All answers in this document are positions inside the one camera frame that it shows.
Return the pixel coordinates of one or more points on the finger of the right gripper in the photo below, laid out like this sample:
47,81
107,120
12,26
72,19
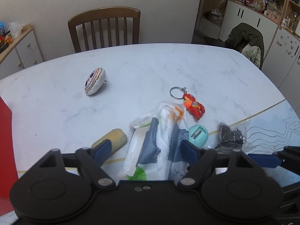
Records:
288,158

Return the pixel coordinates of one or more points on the yellow sponge block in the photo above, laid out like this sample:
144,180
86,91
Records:
116,137

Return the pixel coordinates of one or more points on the white cupboard shelving unit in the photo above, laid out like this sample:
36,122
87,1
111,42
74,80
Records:
216,18

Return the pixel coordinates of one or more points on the white wooden sideboard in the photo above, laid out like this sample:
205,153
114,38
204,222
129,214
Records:
22,53

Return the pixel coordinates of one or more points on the white refrigerator with magnets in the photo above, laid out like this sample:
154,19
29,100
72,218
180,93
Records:
281,66

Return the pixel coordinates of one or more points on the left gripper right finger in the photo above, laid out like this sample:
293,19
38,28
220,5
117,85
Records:
201,165

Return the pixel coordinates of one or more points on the round donut pattern plush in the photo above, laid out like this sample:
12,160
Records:
95,81

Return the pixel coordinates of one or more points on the bag of black pieces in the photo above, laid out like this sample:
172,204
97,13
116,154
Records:
234,138

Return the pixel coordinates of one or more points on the red robot keychain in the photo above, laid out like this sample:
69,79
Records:
195,108

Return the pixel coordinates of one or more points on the red cardboard box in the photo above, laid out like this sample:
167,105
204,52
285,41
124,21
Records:
8,170

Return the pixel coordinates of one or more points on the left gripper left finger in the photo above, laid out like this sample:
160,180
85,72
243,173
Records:
90,162

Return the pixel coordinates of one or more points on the dark green jacket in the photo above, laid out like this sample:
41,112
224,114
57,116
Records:
247,40

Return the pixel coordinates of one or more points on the teal pencil sharpener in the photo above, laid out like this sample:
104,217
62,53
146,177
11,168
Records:
198,135

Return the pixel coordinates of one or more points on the clear plastic bag with cloth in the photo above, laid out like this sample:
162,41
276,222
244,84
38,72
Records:
154,150

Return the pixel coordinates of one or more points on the brown wooden chair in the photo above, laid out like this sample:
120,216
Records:
101,20

